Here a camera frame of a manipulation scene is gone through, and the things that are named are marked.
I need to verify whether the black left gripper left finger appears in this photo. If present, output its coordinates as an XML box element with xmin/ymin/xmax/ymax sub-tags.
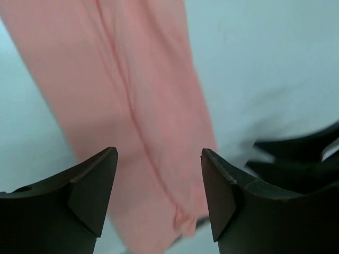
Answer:
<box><xmin>1</xmin><ymin>147</ymin><xmax>118</xmax><ymax>254</ymax></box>

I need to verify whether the salmon pink polo shirt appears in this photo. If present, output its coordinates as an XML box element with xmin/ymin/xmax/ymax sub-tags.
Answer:
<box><xmin>1</xmin><ymin>1</ymin><xmax>216</xmax><ymax>253</ymax></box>

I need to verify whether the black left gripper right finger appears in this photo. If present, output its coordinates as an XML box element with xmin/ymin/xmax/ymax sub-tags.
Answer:
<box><xmin>201</xmin><ymin>149</ymin><xmax>338</xmax><ymax>253</ymax></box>

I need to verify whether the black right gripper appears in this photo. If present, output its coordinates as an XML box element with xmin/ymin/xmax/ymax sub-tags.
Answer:
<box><xmin>246</xmin><ymin>123</ymin><xmax>338</xmax><ymax>194</ymax></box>

